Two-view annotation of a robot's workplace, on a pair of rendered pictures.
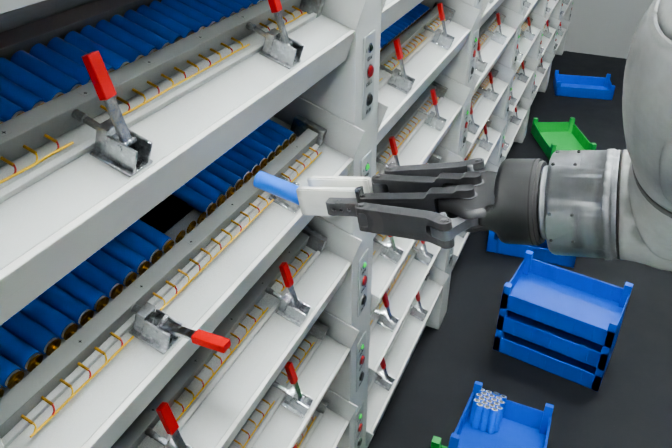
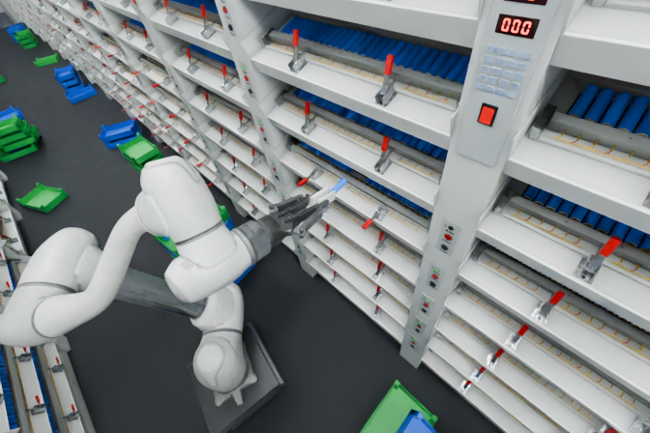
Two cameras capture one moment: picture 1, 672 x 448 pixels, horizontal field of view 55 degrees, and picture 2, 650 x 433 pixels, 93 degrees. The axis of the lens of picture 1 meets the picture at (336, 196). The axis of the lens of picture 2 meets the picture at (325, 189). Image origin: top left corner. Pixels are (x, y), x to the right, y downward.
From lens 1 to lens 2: 0.99 m
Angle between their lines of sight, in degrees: 84
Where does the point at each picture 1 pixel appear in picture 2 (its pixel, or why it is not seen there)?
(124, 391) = (301, 170)
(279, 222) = (367, 210)
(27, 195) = (295, 116)
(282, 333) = (369, 244)
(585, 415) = not seen: outside the picture
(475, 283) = not seen: outside the picture
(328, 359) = (402, 295)
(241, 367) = (354, 227)
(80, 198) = (294, 125)
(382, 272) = (473, 348)
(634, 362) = not seen: outside the picture
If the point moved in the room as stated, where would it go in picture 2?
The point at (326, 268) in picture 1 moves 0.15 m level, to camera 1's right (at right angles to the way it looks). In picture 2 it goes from (409, 269) to (399, 314)
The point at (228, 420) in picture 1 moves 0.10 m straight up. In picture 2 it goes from (335, 222) to (332, 206)
